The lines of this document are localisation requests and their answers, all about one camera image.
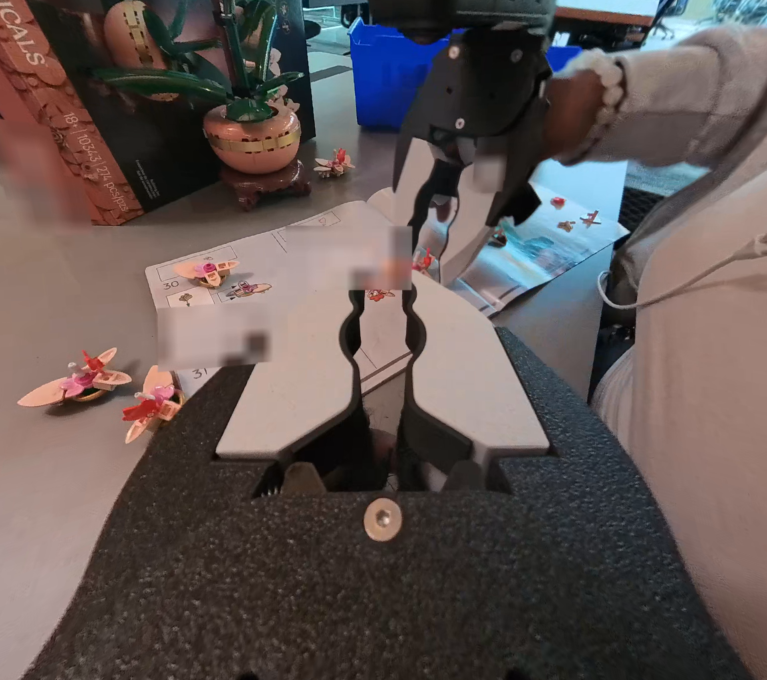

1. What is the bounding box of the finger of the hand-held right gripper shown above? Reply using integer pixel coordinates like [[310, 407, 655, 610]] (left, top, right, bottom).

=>
[[428, 138, 510, 284], [392, 136, 459, 240]]

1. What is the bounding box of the wooden background table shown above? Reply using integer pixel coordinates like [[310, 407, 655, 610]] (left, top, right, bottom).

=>
[[554, 0, 679, 29]]

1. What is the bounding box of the brick set cardboard box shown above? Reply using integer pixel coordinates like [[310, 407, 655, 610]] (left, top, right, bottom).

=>
[[0, 0, 316, 227]]

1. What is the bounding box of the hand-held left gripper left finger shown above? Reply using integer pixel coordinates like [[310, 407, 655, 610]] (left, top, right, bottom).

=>
[[215, 289, 366, 460]]

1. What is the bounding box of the building instruction booklet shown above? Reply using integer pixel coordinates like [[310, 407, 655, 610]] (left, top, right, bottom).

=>
[[145, 184, 630, 396]]

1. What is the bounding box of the blue plastic bin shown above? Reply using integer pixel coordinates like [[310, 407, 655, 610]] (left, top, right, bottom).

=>
[[348, 18, 583, 132]]

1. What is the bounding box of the person in beige clothes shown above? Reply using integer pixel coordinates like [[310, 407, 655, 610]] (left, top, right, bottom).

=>
[[589, 153, 767, 678]]

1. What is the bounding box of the white cord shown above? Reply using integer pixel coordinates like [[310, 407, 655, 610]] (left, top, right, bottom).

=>
[[597, 234, 767, 311]]

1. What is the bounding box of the brick orchid in pink pot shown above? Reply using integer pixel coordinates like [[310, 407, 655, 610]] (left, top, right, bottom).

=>
[[93, 0, 314, 212]]

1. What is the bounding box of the brick orchid flower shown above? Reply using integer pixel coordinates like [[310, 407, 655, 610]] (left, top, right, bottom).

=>
[[122, 365, 188, 445], [17, 348, 133, 409], [173, 259, 241, 290], [314, 148, 356, 179]]

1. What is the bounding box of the grey desk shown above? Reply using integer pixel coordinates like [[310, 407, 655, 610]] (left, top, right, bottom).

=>
[[0, 51, 636, 680]]

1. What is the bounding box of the white bead bracelet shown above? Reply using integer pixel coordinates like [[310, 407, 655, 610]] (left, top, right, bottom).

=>
[[562, 48, 628, 163]]

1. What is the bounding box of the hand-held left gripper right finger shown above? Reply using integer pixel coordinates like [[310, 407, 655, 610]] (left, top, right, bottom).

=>
[[401, 273, 552, 463]]

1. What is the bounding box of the person's right forearm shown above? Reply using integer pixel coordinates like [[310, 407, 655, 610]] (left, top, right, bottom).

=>
[[575, 24, 767, 173]]

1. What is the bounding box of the person's right hand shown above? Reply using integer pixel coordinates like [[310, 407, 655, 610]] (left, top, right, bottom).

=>
[[541, 70, 607, 165]]

